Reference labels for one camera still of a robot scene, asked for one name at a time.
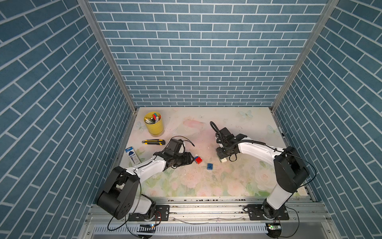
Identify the yellow black utility knife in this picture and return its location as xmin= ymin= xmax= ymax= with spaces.
xmin=142 ymin=139 xmax=166 ymax=145

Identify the blue white small box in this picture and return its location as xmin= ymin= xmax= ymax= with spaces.
xmin=125 ymin=146 xmax=141 ymax=166

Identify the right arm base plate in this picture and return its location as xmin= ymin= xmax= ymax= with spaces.
xmin=243 ymin=204 xmax=289 ymax=221

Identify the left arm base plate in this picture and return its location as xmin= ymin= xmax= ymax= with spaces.
xmin=128 ymin=205 xmax=170 ymax=223

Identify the yellow pen cup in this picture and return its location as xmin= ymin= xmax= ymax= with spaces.
xmin=144 ymin=112 xmax=164 ymax=136

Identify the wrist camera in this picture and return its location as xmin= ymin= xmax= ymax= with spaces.
xmin=215 ymin=127 xmax=247 ymax=144
xmin=165 ymin=138 xmax=185 ymax=155

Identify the aluminium mounting rail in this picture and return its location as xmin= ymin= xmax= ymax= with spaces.
xmin=79 ymin=198 xmax=340 ymax=239

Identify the floral table mat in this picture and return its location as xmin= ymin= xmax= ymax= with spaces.
xmin=138 ymin=107 xmax=285 ymax=198

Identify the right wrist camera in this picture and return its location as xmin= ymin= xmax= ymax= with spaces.
xmin=215 ymin=127 xmax=247 ymax=144

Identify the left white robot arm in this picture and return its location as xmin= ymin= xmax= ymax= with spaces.
xmin=96 ymin=152 xmax=194 ymax=220

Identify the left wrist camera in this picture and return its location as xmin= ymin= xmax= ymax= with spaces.
xmin=165 ymin=138 xmax=185 ymax=155

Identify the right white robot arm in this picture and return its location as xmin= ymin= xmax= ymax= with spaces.
xmin=216 ymin=137 xmax=310 ymax=219

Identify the red lego brick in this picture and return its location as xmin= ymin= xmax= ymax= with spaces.
xmin=194 ymin=157 xmax=203 ymax=164

